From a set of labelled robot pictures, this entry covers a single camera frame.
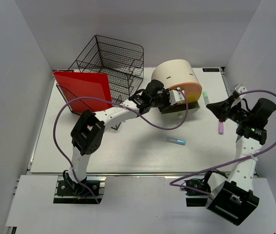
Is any black wire mesh file rack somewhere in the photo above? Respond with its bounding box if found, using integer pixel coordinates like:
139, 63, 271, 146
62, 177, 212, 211
55, 35, 145, 130

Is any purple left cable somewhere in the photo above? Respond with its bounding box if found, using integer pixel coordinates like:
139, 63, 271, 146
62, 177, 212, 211
53, 89, 189, 204

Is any green highlighter pen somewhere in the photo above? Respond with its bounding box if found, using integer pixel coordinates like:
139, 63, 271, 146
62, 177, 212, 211
202, 91, 209, 106

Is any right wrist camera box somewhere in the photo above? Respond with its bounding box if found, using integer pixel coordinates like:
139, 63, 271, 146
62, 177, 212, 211
231, 83, 247, 107

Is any red A4 file folder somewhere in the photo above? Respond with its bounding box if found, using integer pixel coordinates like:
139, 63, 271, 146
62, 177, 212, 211
53, 71, 112, 115

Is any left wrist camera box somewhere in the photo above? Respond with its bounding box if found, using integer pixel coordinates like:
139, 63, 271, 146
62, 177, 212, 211
169, 87, 185, 106

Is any orange top drawer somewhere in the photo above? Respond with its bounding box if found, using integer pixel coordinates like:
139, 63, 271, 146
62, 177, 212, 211
169, 82, 202, 99

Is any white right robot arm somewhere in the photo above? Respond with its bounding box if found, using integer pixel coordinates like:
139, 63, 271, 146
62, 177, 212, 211
202, 98, 276, 226

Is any blue clear highlighter pen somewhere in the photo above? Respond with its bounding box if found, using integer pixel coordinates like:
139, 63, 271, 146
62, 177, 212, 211
166, 137, 186, 145

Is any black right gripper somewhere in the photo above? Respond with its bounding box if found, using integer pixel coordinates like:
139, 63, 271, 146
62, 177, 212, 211
206, 95, 252, 124

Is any cream drawer cabinet shell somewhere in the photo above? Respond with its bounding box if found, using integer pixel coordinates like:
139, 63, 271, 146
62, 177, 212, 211
151, 59, 199, 89

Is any pale green bottom drawer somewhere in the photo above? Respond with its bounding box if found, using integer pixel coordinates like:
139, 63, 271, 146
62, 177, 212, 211
160, 102, 200, 120

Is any yellow drawer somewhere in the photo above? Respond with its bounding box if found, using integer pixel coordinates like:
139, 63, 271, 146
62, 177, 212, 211
185, 93, 201, 103

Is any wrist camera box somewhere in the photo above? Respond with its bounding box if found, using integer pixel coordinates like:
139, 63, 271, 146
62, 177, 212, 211
231, 83, 247, 107
169, 87, 185, 106

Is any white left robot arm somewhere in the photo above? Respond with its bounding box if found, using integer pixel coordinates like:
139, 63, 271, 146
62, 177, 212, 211
64, 80, 173, 195

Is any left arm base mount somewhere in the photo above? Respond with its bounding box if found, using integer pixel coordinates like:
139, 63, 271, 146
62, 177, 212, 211
53, 179, 105, 205

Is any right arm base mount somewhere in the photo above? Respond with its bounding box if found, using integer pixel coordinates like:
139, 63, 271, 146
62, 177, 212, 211
181, 169, 228, 207

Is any pink highlighter pen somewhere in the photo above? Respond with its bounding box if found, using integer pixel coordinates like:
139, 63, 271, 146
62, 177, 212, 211
218, 121, 224, 135

